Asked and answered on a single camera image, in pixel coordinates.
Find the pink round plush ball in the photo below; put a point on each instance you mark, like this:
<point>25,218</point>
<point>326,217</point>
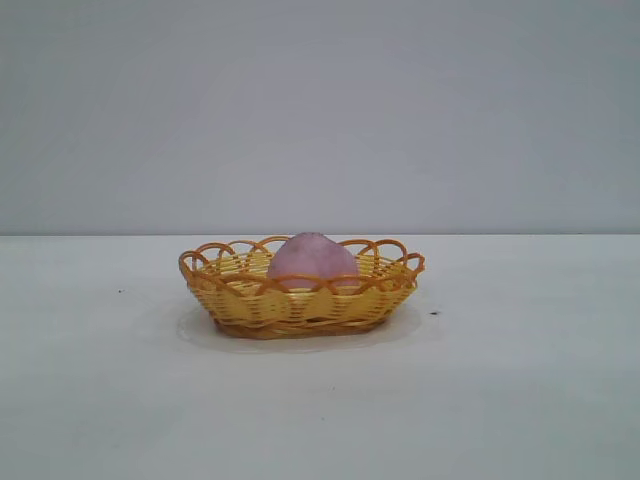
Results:
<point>315,260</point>

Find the yellow woven wicker basket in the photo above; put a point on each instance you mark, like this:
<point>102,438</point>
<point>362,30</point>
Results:
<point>300,310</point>

